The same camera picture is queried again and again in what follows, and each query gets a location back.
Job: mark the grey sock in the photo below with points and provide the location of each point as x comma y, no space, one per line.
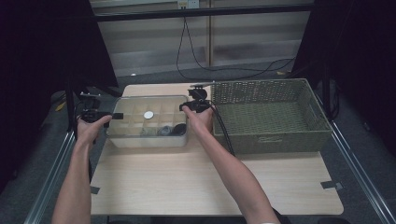
167,128
162,132

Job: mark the person's left hand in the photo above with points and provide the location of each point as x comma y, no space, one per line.
88,130

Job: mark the metal floor rail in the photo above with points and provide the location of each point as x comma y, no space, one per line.
358,174
53,177

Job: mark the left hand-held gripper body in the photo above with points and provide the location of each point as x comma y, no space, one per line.
90,109

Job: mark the white divided storage box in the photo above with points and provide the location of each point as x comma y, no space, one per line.
149,141

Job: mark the person's right hand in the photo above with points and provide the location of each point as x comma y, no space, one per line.
200,119

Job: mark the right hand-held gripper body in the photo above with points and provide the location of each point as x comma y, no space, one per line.
199,98

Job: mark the yellow floor scrap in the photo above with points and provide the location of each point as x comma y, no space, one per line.
281,73
60,106

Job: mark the white wall socket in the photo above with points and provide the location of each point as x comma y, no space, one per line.
193,3

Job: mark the grey tape piece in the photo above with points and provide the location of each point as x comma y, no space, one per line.
95,189
333,185

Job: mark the green woven basket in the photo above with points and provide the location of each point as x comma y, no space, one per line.
264,118

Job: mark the clear box lid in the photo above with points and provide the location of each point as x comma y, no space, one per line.
148,107

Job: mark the black horizontal bar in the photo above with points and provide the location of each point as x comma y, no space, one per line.
218,11

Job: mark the black curtain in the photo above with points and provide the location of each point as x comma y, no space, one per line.
46,46
358,46

